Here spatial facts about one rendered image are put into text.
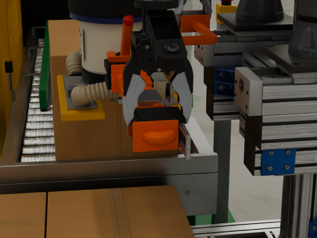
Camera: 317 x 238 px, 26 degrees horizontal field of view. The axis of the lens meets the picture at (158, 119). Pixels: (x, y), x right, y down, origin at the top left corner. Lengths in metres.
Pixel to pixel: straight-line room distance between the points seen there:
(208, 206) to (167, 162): 0.22
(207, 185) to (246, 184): 1.28
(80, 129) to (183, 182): 0.38
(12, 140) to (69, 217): 0.56
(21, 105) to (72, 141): 0.69
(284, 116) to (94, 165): 0.72
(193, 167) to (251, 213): 1.05
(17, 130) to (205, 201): 0.74
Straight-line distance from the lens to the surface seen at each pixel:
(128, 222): 1.95
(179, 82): 1.12
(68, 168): 2.19
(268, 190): 3.49
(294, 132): 1.74
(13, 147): 2.38
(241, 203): 3.34
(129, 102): 1.11
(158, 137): 1.08
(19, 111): 2.76
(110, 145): 2.21
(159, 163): 2.21
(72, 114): 1.57
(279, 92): 1.69
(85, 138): 2.19
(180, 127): 1.09
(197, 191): 2.27
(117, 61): 1.50
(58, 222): 1.96
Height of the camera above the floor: 1.43
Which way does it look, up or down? 19 degrees down
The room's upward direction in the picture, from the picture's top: straight up
